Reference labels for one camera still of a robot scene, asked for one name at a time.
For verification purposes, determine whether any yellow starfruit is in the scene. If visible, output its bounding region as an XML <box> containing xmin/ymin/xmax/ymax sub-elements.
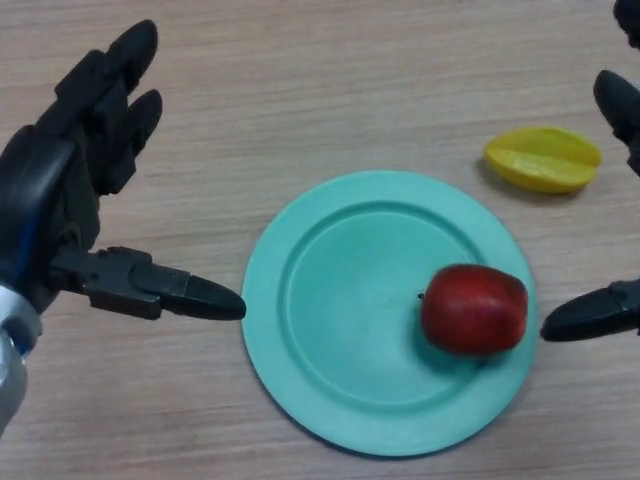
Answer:
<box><xmin>483</xmin><ymin>126</ymin><xmax>603</xmax><ymax>195</ymax></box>

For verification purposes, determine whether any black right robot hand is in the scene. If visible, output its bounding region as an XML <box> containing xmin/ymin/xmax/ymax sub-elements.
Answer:
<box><xmin>539</xmin><ymin>0</ymin><xmax>640</xmax><ymax>344</ymax></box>

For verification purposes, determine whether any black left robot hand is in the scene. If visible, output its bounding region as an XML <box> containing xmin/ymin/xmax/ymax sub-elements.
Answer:
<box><xmin>0</xmin><ymin>18</ymin><xmax>248</xmax><ymax>322</ymax></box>

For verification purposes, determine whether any red apple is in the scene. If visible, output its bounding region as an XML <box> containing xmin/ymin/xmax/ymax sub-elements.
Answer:
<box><xmin>419</xmin><ymin>263</ymin><xmax>530</xmax><ymax>357</ymax></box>

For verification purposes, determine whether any green round plate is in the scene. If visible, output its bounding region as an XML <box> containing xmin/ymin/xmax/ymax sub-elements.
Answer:
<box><xmin>241</xmin><ymin>170</ymin><xmax>540</xmax><ymax>458</ymax></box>

